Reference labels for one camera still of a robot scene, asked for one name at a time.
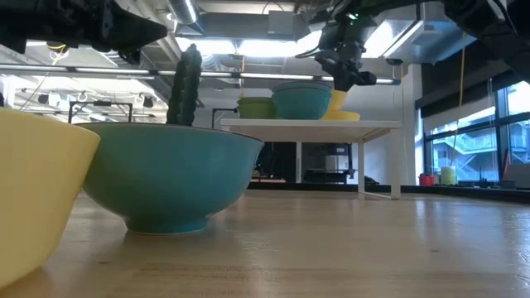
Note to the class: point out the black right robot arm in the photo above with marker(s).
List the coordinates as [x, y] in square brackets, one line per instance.
[497, 33]

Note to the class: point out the black hanging spotlight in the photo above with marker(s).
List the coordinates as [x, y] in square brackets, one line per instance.
[43, 98]
[148, 102]

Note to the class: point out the white perforated metal rack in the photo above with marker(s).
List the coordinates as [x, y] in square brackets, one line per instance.
[310, 130]

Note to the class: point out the green cactus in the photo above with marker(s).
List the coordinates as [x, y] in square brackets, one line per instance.
[186, 87]

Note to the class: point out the long linear ceiling light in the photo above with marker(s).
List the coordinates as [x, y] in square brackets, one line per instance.
[273, 76]

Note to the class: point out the white cabinet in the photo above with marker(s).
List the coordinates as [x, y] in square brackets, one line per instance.
[335, 162]

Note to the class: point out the red container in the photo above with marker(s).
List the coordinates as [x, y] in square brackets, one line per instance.
[426, 180]

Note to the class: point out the yellow-green container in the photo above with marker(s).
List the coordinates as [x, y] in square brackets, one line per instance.
[448, 175]

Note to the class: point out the silver round air duct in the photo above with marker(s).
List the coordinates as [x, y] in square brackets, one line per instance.
[184, 10]

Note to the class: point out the black metal stand frame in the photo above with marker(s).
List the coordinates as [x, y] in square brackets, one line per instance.
[223, 109]
[101, 103]

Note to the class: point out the grey sloped air duct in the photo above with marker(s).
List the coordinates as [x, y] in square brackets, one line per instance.
[435, 41]

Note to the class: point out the grey rectangular air duct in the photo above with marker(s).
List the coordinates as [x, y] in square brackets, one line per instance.
[240, 25]

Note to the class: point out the black aluminium table frame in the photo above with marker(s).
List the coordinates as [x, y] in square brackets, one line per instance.
[455, 191]

